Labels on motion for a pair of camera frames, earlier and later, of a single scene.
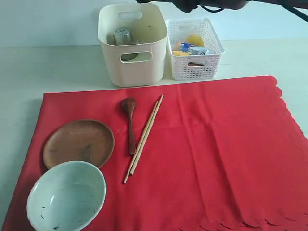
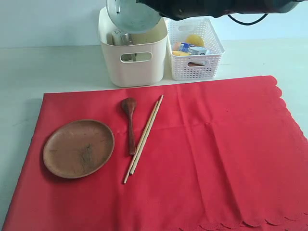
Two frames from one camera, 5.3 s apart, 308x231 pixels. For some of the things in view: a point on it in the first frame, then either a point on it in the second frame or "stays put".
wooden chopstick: [141, 142] stays put
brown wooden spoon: [129, 104] stays put
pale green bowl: [68, 197] -> [128, 16]
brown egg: [176, 46] stays put
